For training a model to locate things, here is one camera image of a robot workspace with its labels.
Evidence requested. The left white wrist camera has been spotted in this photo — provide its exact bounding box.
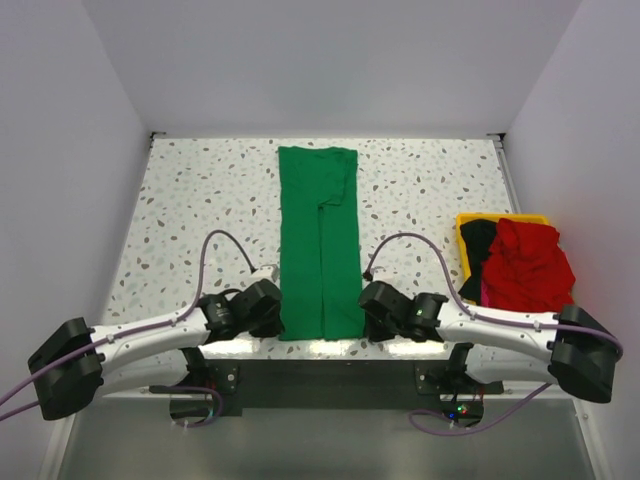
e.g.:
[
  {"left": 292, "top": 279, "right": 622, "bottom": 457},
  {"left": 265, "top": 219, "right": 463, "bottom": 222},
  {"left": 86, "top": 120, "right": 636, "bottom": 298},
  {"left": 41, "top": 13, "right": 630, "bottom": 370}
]
[{"left": 250, "top": 264, "right": 280, "bottom": 283}]

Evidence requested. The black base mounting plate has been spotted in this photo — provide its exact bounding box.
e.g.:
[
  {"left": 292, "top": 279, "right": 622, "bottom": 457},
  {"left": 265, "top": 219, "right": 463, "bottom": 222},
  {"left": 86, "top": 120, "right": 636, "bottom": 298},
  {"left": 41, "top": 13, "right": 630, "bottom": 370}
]
[{"left": 150, "top": 360, "right": 504, "bottom": 419}]

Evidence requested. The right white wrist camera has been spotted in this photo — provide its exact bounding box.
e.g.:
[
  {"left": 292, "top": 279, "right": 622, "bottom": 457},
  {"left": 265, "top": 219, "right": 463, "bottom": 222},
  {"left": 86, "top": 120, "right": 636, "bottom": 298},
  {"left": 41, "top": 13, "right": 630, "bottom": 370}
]
[{"left": 362, "top": 267, "right": 394, "bottom": 283}]

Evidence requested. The aluminium frame rail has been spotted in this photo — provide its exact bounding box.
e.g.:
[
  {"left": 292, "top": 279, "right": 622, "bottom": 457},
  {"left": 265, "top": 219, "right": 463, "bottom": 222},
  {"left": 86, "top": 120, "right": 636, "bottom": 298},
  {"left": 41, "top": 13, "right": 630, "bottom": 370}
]
[{"left": 94, "top": 382, "right": 571, "bottom": 400}]

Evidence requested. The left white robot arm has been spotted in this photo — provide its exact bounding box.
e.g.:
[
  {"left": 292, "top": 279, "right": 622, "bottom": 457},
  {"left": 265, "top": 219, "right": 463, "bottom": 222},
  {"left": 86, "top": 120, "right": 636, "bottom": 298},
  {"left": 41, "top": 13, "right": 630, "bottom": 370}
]
[{"left": 28, "top": 279, "right": 282, "bottom": 421}]

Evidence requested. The red t shirt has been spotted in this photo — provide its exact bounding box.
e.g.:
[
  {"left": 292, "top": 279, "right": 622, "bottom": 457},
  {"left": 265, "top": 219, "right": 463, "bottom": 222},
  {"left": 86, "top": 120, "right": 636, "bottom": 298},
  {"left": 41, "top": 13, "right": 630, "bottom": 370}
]
[{"left": 482, "top": 219, "right": 575, "bottom": 313}]

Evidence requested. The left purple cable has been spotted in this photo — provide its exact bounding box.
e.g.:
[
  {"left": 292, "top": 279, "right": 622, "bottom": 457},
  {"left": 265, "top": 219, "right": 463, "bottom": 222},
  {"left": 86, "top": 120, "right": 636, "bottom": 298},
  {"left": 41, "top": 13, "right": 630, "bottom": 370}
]
[{"left": 0, "top": 229, "right": 259, "bottom": 429}]

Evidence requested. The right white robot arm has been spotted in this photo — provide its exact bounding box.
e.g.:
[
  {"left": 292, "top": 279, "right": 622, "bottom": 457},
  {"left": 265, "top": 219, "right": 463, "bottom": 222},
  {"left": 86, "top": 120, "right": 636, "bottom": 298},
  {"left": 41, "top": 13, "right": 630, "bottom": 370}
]
[{"left": 358, "top": 281, "right": 622, "bottom": 404}]

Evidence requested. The green t shirt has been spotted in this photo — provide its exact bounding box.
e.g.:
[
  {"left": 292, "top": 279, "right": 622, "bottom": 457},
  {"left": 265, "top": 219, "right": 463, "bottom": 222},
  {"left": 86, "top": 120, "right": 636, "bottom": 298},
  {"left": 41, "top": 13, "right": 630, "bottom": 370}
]
[{"left": 278, "top": 146, "right": 365, "bottom": 341}]

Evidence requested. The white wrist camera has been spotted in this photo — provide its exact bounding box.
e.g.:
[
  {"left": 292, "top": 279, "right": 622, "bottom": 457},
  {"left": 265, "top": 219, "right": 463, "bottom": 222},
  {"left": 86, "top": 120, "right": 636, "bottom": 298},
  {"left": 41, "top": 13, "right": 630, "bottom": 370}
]
[
  {"left": 250, "top": 264, "right": 280, "bottom": 283},
  {"left": 362, "top": 267, "right": 394, "bottom": 283}
]

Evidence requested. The yellow plastic bin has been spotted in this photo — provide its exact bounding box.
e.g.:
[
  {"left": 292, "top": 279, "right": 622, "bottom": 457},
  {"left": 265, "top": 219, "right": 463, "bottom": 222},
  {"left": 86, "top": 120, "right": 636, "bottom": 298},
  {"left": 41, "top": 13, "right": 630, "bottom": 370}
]
[{"left": 455, "top": 212, "right": 550, "bottom": 282}]

